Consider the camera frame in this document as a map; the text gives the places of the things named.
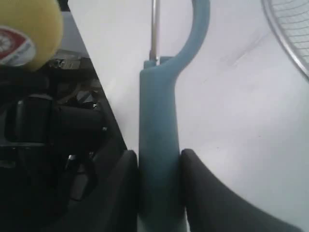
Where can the oval wire mesh basket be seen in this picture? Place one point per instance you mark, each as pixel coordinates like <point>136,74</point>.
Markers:
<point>289,21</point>

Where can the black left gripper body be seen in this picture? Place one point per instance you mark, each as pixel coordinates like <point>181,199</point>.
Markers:
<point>58,140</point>

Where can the yellow lemon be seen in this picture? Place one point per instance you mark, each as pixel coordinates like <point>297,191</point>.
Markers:
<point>31,32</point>

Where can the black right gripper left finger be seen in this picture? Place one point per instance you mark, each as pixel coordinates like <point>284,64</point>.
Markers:
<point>112,206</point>

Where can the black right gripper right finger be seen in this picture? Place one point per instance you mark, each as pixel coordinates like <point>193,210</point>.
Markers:
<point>212,207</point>

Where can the teal handled peeler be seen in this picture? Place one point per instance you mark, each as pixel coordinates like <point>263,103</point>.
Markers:
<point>161,207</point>

